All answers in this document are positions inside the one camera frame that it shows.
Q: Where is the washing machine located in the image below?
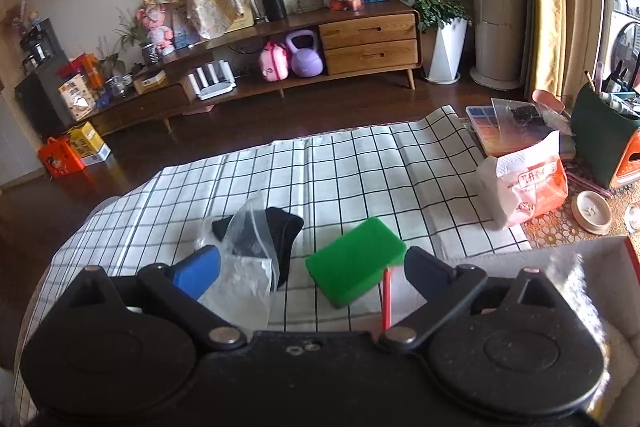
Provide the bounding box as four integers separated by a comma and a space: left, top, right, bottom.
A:
599, 0, 639, 91

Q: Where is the white pet bowl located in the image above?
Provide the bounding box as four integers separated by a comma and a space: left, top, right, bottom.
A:
570, 191, 612, 235

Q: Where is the red cardboard box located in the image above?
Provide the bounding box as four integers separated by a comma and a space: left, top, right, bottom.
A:
369, 239, 639, 426

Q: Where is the white fluffy towel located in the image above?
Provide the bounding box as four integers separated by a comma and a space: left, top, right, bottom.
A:
587, 320, 639, 423

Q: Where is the wooden tv cabinet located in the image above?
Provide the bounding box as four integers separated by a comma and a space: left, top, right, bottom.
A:
86, 0, 422, 136

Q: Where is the black cylinder speaker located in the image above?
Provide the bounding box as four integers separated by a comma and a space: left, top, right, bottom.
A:
262, 0, 288, 22

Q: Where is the white router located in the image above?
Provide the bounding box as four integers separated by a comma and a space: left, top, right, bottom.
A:
188, 61, 236, 101

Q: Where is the green orange organizer box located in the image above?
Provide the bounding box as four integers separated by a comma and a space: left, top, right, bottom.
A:
570, 84, 639, 188

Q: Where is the checkered tablecloth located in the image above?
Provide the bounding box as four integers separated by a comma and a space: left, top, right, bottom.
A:
12, 105, 534, 425

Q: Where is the purple kettlebell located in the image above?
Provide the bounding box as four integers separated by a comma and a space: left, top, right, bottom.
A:
285, 29, 323, 78

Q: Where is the pink doll figure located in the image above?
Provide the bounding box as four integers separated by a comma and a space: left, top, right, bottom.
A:
136, 0, 175, 56

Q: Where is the yellow curtain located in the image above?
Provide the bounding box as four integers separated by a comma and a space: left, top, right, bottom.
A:
527, 0, 566, 96

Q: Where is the black mini fridge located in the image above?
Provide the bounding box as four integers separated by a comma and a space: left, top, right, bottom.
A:
14, 52, 75, 142

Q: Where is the yellow box on floor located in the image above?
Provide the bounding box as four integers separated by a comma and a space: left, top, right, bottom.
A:
66, 121, 112, 167

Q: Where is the clear bag with black item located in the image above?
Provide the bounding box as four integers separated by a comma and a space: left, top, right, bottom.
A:
194, 192, 284, 334

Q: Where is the orange gift bag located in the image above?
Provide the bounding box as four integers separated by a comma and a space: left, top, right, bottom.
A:
37, 138, 85, 179

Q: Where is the orange white snack bag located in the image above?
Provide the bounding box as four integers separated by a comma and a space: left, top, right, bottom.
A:
476, 130, 568, 230

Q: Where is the green sponge block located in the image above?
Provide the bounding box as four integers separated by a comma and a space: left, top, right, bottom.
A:
305, 218, 407, 308

